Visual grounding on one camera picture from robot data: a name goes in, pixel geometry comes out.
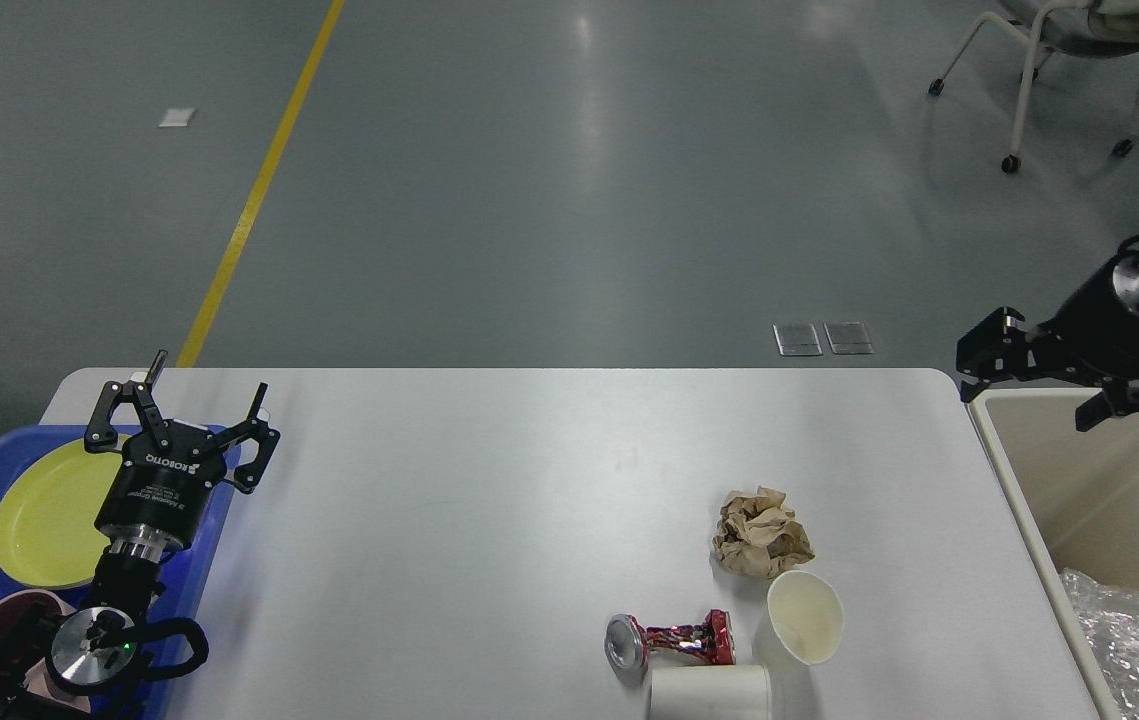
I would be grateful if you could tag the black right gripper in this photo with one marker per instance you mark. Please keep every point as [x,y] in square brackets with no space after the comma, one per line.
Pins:
[1095,335]

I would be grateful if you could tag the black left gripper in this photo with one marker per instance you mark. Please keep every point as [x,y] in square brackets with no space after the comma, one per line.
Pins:
[159,490]

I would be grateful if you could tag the yellow plastic plate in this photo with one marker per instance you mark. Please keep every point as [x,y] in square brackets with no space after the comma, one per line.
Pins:
[48,537]

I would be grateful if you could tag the pink mug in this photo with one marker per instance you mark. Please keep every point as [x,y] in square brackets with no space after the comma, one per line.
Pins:
[37,679]

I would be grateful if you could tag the aluminium foil tray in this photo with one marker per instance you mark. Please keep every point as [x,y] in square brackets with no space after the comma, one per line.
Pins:
[1109,617]

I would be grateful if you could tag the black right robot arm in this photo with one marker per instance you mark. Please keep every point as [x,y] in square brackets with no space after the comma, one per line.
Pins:
[1092,341]

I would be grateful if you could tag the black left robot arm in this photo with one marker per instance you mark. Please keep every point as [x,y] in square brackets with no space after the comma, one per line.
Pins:
[108,646]

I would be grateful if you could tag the beige plastic bin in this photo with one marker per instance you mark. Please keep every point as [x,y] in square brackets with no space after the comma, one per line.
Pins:
[1074,495]

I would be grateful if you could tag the right metal floor plate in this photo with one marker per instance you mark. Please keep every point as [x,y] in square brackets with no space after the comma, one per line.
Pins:
[848,338]

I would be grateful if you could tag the metal floor plate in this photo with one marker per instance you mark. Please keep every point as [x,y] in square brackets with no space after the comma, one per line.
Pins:
[797,340]
[848,338]

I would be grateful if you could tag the left metal floor plate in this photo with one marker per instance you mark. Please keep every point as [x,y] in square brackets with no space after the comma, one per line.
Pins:
[797,340]

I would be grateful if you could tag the white floor marker tag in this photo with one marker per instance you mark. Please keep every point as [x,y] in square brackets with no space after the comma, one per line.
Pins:
[176,118]

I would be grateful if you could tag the white framed office chair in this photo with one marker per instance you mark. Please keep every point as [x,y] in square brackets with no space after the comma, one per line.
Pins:
[1086,29]

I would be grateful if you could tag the crumpled brown paper ball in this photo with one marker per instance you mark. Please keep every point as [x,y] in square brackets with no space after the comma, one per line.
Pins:
[758,535]

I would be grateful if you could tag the upright white paper cup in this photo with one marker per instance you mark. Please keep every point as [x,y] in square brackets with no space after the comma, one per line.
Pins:
[802,622]

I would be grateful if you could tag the lying white paper cup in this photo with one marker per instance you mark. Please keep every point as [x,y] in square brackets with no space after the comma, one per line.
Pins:
[710,692]

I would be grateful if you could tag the crushed red soda can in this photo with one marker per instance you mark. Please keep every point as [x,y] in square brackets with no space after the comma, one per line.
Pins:
[629,644]

